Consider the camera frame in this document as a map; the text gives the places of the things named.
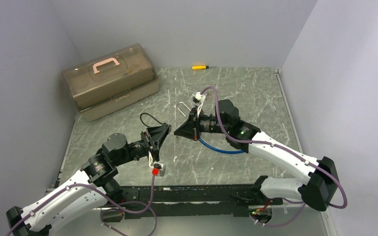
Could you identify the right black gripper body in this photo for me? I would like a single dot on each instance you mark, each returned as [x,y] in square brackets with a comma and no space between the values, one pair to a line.
[204,124]

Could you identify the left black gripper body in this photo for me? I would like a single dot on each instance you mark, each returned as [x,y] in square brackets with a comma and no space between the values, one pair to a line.
[151,145]

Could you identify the brass padlock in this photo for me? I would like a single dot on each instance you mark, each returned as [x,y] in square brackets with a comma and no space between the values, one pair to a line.
[180,107]

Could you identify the blue cable lock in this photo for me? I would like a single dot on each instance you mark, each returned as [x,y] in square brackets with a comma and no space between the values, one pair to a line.
[220,150]

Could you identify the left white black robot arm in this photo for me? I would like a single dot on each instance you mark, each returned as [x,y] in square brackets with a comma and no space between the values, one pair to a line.
[92,186]

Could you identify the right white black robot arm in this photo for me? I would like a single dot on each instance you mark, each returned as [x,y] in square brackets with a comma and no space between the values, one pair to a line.
[315,181]

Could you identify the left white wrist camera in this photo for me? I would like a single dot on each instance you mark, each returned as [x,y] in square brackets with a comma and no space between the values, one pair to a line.
[158,169]

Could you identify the yellow handled screwdriver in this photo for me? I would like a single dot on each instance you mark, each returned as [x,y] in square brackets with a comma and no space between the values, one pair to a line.
[200,67]

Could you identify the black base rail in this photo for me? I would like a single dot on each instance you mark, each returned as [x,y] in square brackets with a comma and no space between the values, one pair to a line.
[238,200]

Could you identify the translucent brown toolbox pink handle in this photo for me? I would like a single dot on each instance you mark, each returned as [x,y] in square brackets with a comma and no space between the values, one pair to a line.
[111,82]

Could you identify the aluminium frame rail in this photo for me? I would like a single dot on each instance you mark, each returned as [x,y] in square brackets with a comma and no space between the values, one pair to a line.
[263,98]

